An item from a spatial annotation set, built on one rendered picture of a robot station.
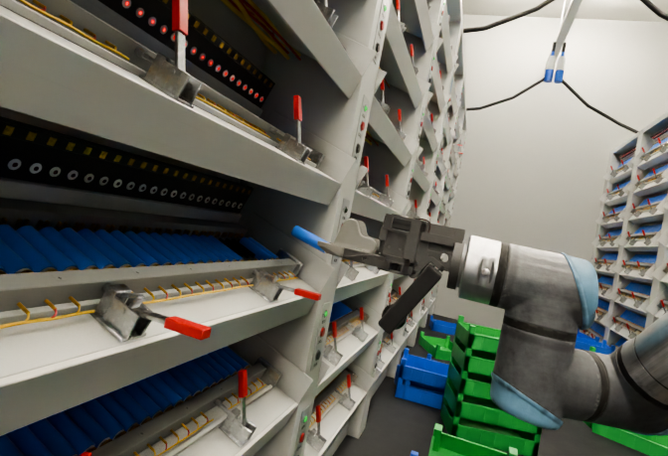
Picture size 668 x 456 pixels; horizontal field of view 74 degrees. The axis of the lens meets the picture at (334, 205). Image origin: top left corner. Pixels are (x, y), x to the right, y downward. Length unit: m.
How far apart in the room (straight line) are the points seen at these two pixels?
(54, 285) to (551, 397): 0.55
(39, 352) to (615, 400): 0.62
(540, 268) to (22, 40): 0.57
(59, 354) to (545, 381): 0.52
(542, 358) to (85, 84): 0.56
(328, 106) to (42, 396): 0.63
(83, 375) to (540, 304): 0.50
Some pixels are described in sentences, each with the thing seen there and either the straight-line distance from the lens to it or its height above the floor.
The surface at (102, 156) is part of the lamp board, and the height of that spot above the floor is 0.69.
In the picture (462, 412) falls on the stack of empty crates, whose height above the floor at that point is 0.10.
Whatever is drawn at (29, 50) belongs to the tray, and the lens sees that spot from 0.30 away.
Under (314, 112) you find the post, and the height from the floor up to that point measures 0.86.
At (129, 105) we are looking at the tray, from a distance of 0.35.
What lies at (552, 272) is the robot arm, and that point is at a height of 0.66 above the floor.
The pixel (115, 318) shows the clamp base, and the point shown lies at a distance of 0.40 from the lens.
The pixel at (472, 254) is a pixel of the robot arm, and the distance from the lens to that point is 0.63.
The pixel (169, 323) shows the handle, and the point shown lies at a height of 0.57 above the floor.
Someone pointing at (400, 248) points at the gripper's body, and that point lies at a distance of 0.64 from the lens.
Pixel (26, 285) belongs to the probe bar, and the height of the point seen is 0.58.
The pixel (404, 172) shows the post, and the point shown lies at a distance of 1.49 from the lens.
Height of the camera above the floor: 0.67
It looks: 2 degrees up
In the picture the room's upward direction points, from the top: 11 degrees clockwise
